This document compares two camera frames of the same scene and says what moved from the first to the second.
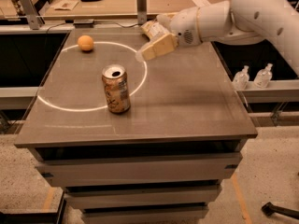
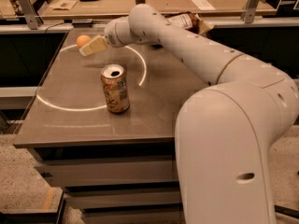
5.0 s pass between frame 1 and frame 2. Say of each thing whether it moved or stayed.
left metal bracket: stayed
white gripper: moved
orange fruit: stayed
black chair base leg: stayed
